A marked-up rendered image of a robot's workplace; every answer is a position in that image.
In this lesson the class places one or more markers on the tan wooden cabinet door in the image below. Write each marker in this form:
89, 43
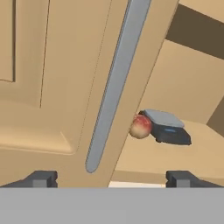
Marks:
73, 87

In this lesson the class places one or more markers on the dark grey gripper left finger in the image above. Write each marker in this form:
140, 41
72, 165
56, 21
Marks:
40, 179

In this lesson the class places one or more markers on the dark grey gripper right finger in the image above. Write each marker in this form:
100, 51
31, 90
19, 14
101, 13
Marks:
182, 179

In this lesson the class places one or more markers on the red and yellow peach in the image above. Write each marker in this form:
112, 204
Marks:
140, 126

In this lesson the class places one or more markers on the black kitchen scale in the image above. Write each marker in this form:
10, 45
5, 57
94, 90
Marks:
166, 127

